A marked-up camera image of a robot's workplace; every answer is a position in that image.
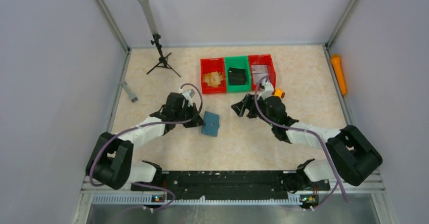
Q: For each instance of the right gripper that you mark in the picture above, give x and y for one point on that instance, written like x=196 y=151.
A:
x=250 y=105

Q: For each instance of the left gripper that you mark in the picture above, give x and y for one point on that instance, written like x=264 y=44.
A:
x=193 y=117

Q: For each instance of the blue card holder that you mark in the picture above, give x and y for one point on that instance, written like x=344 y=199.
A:
x=211 y=124

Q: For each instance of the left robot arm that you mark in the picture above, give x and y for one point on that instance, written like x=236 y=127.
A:
x=111 y=162

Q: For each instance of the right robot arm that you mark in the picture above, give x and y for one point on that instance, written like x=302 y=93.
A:
x=350 y=156

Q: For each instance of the black cards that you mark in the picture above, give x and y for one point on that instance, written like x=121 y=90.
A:
x=237 y=76

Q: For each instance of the silver cards in bin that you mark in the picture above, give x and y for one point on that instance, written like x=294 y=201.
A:
x=258 y=72

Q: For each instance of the green bin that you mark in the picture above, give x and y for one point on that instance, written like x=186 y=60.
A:
x=238 y=62

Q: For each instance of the yellow toy block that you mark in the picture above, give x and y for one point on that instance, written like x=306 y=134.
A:
x=278 y=93

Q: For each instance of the right red bin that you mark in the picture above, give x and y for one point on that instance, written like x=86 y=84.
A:
x=262 y=60

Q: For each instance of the red bin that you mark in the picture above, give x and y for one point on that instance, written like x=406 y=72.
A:
x=262 y=60
x=209 y=65

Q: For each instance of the left red bin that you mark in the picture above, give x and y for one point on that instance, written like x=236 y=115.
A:
x=209 y=65

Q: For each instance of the grey small tool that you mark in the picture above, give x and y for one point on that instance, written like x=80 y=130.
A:
x=132 y=96

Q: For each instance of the orange flashlight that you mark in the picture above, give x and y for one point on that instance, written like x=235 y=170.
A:
x=336 y=65

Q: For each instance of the black tripod with grey tube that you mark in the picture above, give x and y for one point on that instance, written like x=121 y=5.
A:
x=163 y=59

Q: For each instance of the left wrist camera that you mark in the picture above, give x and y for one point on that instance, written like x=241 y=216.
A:
x=188 y=94

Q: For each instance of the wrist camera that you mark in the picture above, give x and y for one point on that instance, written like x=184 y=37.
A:
x=188 y=94
x=267 y=90

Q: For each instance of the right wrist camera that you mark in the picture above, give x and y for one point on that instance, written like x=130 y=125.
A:
x=267 y=90

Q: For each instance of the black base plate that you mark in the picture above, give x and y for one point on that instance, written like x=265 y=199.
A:
x=230 y=185

